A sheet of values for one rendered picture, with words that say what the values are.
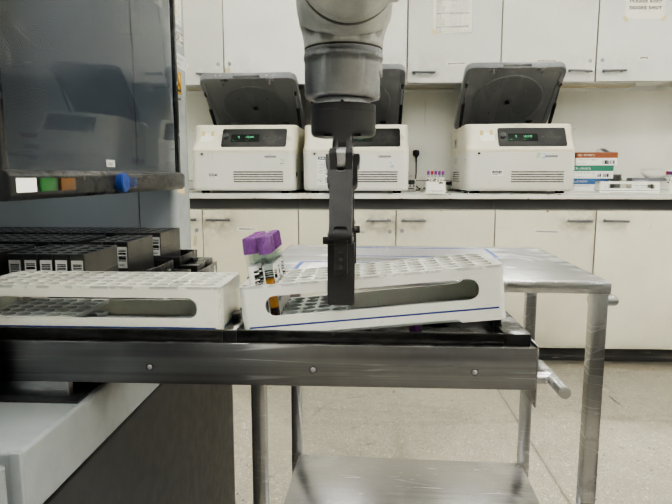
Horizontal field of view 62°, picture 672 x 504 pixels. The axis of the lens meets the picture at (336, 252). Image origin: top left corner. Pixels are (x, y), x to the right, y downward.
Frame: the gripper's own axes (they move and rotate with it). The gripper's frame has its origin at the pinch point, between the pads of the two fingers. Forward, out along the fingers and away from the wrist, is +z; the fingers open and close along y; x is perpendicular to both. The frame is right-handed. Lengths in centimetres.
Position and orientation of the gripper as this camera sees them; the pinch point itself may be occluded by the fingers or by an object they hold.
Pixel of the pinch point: (343, 276)
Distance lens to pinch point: 68.0
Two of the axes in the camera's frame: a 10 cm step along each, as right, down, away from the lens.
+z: 0.0, 9.9, 1.3
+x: -10.0, -0.1, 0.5
